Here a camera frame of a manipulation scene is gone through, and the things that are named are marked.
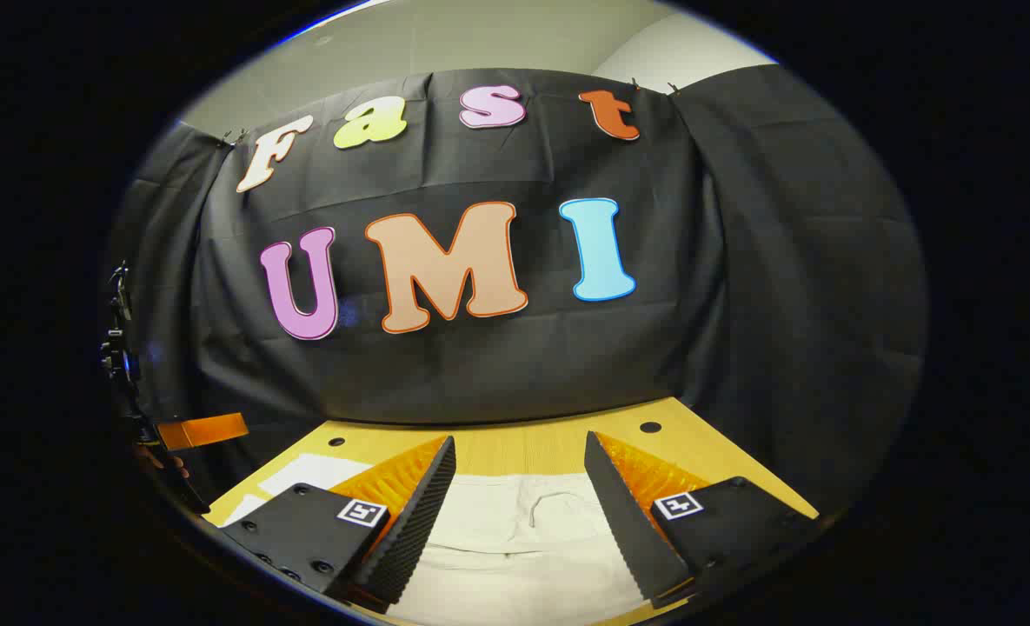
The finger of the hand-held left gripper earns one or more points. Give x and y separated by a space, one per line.
206 430

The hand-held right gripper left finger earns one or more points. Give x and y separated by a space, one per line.
419 513

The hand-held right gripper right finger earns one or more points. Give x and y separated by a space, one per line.
623 513

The white jeans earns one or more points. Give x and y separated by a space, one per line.
514 556

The black backdrop cloth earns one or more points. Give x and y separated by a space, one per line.
497 365

